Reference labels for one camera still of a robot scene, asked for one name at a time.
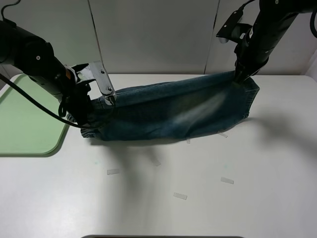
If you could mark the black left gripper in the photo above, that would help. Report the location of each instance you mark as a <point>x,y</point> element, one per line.
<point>75,99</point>

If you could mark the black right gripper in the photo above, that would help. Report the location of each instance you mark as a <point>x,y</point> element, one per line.
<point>249,60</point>

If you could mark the children's blue denim shorts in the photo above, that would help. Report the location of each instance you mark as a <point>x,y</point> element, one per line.
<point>173,110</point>

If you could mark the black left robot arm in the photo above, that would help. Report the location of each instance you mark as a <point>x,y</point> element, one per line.
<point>35,57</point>

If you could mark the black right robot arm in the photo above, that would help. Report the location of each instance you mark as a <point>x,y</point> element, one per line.
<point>273,20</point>

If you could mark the light green plastic tray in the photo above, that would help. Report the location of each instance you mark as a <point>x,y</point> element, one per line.
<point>26,130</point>

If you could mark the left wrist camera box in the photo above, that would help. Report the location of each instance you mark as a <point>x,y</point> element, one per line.
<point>103,82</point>

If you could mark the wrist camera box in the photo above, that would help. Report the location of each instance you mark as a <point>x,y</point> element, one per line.
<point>233,30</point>
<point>103,82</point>

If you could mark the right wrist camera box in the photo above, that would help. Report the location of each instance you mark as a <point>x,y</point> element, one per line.
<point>233,30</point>

